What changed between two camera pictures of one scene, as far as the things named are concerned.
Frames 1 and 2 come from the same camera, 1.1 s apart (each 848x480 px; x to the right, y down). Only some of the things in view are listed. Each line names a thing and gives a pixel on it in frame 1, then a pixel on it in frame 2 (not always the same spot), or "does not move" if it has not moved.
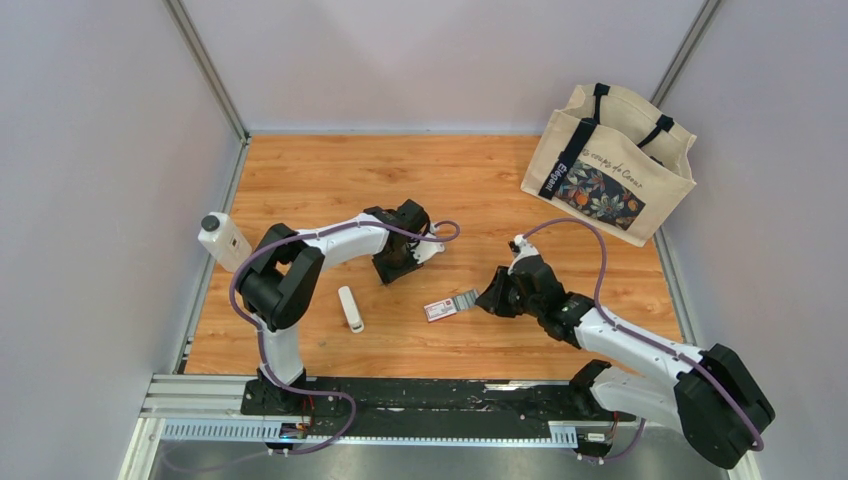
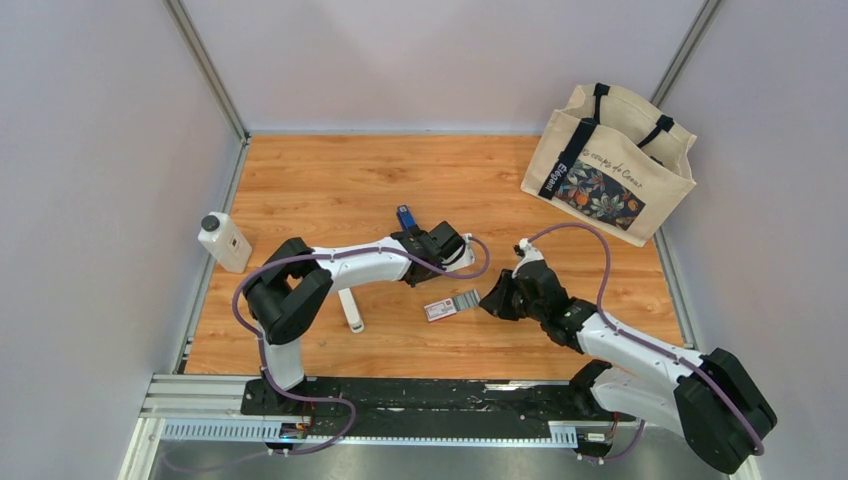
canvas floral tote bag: (611, 163) does not move
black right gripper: (492, 298) does not move
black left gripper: (387, 275) → (438, 273)
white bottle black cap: (223, 242) does not move
